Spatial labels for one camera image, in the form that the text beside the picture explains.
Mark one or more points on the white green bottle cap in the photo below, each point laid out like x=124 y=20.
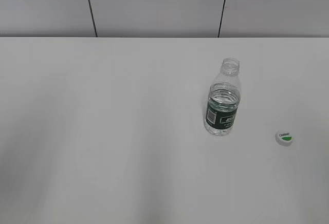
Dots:
x=284 y=138

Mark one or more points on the clear cestbon water bottle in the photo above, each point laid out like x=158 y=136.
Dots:
x=223 y=99

